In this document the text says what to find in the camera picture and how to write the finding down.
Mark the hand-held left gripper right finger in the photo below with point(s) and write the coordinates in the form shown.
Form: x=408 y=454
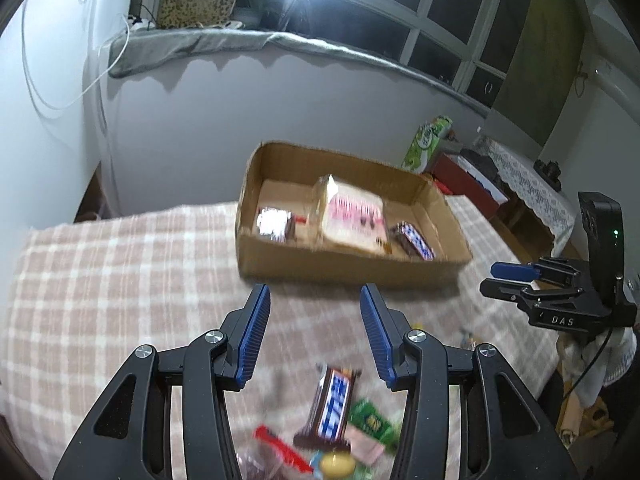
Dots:
x=375 y=340

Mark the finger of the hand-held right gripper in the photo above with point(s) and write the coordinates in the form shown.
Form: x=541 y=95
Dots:
x=500 y=289
x=510 y=271

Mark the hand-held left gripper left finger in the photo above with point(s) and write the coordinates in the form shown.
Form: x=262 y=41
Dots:
x=252 y=340

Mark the brown chocolate bar blue print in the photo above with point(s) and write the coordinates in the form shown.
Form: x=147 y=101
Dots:
x=332 y=405

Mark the cardboard box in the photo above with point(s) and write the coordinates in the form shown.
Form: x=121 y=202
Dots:
x=300 y=265

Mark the dark green snack packet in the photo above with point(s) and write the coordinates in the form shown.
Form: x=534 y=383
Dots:
x=372 y=420

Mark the side table with lace cloth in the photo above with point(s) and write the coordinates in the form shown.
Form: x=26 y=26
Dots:
x=530 y=185

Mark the small dark object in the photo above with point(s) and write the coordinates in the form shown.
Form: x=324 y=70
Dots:
x=547 y=170

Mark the blue white chocolate bar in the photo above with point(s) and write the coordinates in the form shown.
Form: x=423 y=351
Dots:
x=414 y=241

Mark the red box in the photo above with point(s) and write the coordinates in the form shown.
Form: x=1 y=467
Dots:
x=460 y=180

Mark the pale pink snack packet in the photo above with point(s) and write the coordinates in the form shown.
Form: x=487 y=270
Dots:
x=364 y=446

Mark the clear packet with red edge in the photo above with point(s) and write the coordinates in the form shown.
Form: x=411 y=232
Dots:
x=280 y=450

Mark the silver brown snack packet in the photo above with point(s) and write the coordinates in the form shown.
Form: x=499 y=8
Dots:
x=272 y=224

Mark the pink bread packet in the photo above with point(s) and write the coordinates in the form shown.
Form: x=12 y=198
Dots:
x=352 y=212

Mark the round yellow candy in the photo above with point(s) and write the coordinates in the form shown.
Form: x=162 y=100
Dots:
x=336 y=465

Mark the plaid blanket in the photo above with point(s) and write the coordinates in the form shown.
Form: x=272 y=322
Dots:
x=125 y=280

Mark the green tissue pack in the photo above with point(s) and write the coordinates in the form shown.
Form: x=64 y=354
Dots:
x=424 y=147

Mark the olive curtain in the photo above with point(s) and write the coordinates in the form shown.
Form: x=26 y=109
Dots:
x=545 y=50

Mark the grey cloth on windowsill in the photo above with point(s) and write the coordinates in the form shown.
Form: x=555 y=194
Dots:
x=200 y=42

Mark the white power strip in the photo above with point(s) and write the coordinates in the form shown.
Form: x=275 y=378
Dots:
x=137 y=22

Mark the white wall pipe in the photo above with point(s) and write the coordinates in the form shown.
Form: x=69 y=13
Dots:
x=617 y=87

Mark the white window frame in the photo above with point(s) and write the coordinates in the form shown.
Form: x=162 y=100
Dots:
x=415 y=20

